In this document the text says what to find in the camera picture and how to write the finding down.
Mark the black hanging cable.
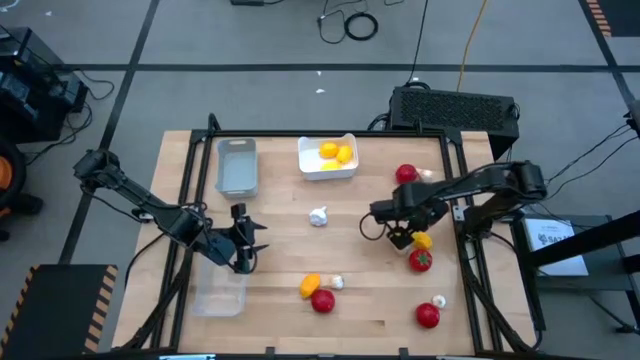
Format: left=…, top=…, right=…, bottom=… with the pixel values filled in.
left=405, top=0, right=430, bottom=86

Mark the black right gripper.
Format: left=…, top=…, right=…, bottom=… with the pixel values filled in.
left=370, top=197, right=426, bottom=251

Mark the red tomato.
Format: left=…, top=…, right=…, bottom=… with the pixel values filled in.
left=408, top=248, right=434, bottom=274
left=415, top=302, right=442, bottom=330
left=310, top=288, right=337, bottom=315
left=395, top=163, right=419, bottom=185

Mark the black hazard striped floor mat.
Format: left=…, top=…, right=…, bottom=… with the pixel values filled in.
left=0, top=263, right=120, bottom=360
left=583, top=0, right=640, bottom=39

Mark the black equipment cart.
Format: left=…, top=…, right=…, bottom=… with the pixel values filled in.
left=0, top=25, right=90, bottom=145

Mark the black side table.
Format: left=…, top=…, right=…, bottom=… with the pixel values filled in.
left=509, top=213, right=640, bottom=296

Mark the white plastic basket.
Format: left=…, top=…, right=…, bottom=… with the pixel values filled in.
left=296, top=132, right=360, bottom=182

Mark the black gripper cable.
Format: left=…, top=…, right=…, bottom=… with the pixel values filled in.
left=358, top=212, right=396, bottom=243

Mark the grey plastic basket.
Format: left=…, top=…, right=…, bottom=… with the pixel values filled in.
left=214, top=137, right=260, bottom=199

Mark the coiled black cable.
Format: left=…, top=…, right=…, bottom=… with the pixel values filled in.
left=316, top=0, right=380, bottom=45

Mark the yellow hanging cable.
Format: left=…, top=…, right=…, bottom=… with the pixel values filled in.
left=455, top=0, right=489, bottom=94

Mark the black perforated computer case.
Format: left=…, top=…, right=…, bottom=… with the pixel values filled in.
left=388, top=85, right=521, bottom=161

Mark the black diagonal support beam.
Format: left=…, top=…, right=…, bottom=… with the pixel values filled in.
left=522, top=209, right=640, bottom=269

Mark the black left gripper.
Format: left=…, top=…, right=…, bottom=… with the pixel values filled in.
left=207, top=201, right=270, bottom=275

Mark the white printed paper sheet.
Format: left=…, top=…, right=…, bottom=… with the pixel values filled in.
left=524, top=217, right=590, bottom=278

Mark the clear plastic basket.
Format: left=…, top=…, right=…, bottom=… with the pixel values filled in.
left=191, top=259, right=249, bottom=318

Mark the orange black round object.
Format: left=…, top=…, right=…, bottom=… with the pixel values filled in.
left=0, top=137, right=29, bottom=224

